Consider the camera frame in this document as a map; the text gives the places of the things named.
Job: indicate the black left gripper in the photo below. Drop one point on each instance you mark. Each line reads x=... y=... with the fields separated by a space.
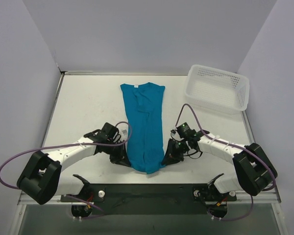
x=118 y=156

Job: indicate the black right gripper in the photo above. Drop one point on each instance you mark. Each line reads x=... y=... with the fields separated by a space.
x=174 y=152

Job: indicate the teal t shirt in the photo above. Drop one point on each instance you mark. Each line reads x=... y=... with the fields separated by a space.
x=143 y=109

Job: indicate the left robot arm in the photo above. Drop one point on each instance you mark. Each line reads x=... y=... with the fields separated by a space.
x=41 y=178

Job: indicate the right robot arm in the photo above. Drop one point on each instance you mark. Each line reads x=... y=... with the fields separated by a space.
x=253 y=170

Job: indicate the white perforated plastic basket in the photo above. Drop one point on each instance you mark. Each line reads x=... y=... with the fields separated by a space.
x=217 y=89

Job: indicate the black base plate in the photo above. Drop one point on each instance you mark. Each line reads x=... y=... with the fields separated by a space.
x=146 y=199

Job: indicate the aluminium mounting rail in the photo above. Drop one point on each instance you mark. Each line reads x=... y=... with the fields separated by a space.
x=192 y=192

